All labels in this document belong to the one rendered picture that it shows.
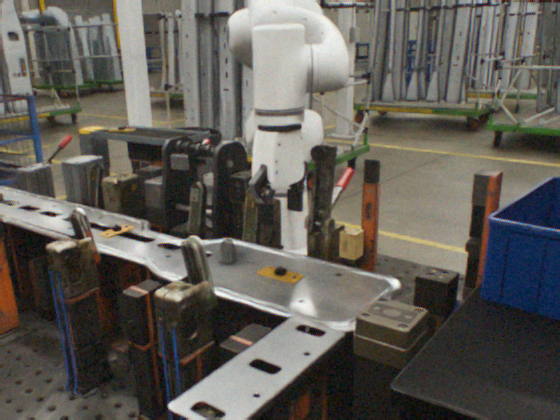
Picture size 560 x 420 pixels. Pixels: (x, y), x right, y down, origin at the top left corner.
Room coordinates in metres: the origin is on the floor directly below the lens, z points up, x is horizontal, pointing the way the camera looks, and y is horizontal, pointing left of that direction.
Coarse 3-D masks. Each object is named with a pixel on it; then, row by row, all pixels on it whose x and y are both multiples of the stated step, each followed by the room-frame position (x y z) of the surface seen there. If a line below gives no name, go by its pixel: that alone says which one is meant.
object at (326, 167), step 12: (312, 156) 1.06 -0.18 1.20; (324, 156) 1.07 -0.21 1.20; (324, 168) 1.08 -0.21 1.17; (324, 180) 1.08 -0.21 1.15; (312, 192) 1.08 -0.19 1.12; (324, 192) 1.07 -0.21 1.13; (312, 204) 1.08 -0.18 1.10; (324, 204) 1.06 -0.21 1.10; (312, 216) 1.07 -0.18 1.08; (324, 216) 1.06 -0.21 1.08; (312, 228) 1.07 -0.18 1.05
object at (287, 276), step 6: (264, 270) 0.99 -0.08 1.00; (270, 270) 0.98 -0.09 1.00; (276, 270) 0.96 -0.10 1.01; (282, 270) 0.96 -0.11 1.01; (270, 276) 0.96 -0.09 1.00; (276, 276) 0.96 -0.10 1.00; (282, 276) 0.95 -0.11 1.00; (288, 276) 0.95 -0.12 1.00; (300, 276) 0.95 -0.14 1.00; (288, 282) 0.93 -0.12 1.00; (294, 282) 0.93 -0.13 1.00
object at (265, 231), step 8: (272, 200) 1.22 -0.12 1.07; (280, 208) 1.23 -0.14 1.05; (280, 216) 1.23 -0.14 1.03; (280, 224) 1.23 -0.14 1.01; (264, 232) 1.18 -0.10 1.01; (272, 232) 1.21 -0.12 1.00; (280, 232) 1.23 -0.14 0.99; (264, 240) 1.18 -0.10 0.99; (272, 240) 1.21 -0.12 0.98; (280, 240) 1.23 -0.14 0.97; (280, 248) 1.22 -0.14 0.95
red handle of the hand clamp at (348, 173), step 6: (348, 168) 1.16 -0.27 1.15; (342, 174) 1.15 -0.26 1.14; (348, 174) 1.15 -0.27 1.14; (342, 180) 1.14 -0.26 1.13; (348, 180) 1.14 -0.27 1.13; (336, 186) 1.13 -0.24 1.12; (342, 186) 1.13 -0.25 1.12; (336, 192) 1.12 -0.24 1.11; (342, 192) 1.12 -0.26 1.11; (336, 198) 1.11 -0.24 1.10; (318, 216) 1.08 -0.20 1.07; (318, 222) 1.06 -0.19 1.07
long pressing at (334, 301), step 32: (32, 224) 1.37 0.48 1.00; (64, 224) 1.35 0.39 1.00; (128, 256) 1.11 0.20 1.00; (160, 256) 1.10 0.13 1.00; (256, 256) 1.07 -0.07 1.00; (288, 256) 1.06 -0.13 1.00; (224, 288) 0.92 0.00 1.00; (256, 288) 0.92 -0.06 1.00; (288, 288) 0.91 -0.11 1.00; (320, 288) 0.90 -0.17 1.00; (352, 288) 0.89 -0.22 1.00; (384, 288) 0.89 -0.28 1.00; (320, 320) 0.79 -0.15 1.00; (352, 320) 0.78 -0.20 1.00
